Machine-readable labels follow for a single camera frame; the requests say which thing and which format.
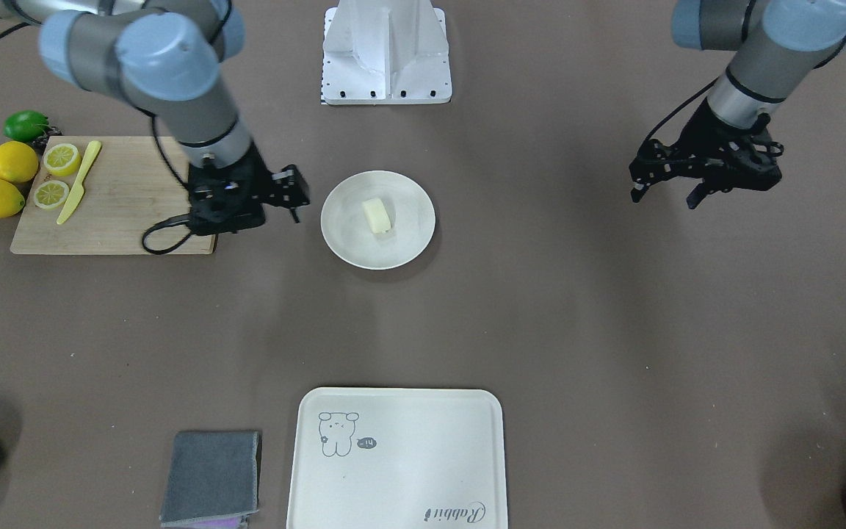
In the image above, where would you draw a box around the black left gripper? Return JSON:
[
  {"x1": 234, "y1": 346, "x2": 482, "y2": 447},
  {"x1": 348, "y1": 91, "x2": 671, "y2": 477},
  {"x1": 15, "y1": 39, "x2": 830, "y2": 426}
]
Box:
[{"x1": 629, "y1": 101, "x2": 784, "y2": 210}]

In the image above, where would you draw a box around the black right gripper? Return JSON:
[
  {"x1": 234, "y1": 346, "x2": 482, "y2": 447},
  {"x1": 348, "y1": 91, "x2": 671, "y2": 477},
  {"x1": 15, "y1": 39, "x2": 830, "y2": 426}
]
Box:
[{"x1": 188, "y1": 142, "x2": 310, "y2": 237}]

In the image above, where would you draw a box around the white round plate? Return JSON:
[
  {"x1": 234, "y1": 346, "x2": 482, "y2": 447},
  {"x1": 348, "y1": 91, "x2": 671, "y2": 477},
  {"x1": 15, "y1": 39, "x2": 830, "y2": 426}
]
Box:
[{"x1": 320, "y1": 170, "x2": 436, "y2": 270}]

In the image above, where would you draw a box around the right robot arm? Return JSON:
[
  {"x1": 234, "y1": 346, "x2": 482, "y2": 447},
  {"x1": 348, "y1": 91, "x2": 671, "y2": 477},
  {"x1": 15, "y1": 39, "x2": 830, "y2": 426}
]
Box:
[{"x1": 0, "y1": 1, "x2": 310, "y2": 237}]

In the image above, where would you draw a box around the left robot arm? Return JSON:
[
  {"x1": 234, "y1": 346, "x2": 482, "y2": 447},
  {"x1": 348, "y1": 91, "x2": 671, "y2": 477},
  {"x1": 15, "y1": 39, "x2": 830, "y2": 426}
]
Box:
[{"x1": 630, "y1": 1, "x2": 846, "y2": 209}]

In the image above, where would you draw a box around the beige rectangular tray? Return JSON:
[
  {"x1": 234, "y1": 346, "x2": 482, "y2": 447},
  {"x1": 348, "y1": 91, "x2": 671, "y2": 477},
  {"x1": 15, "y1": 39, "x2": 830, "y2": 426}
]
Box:
[{"x1": 286, "y1": 387, "x2": 508, "y2": 528}]

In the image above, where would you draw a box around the wooden cutting board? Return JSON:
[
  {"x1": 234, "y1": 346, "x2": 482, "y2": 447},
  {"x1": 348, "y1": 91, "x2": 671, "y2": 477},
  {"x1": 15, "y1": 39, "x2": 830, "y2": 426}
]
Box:
[{"x1": 10, "y1": 135, "x2": 189, "y2": 256}]

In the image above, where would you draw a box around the yellow plastic knife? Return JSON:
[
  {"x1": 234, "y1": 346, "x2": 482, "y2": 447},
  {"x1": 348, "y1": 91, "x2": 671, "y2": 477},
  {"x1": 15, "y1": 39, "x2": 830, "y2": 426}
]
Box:
[{"x1": 56, "y1": 140, "x2": 103, "y2": 225}]

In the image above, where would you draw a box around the half lemon slice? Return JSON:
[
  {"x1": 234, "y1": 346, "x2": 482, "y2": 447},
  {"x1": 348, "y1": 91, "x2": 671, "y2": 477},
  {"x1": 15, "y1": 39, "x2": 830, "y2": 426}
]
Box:
[
  {"x1": 30, "y1": 179, "x2": 71, "y2": 210},
  {"x1": 43, "y1": 142, "x2": 83, "y2": 178}
]

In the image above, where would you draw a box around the grey folded cloth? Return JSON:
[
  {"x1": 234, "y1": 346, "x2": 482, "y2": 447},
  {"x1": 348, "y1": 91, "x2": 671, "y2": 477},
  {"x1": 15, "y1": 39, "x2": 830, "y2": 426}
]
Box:
[{"x1": 160, "y1": 430, "x2": 261, "y2": 528}]

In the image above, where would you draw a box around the green lime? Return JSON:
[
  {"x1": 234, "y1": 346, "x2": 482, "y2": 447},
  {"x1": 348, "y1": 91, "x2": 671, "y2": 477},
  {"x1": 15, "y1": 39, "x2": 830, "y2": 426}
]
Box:
[{"x1": 2, "y1": 110, "x2": 51, "y2": 143}]

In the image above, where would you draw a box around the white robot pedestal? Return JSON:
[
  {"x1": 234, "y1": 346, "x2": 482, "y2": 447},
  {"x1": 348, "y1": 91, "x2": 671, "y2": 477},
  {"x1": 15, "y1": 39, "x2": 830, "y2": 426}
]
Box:
[{"x1": 320, "y1": 1, "x2": 453, "y2": 105}]

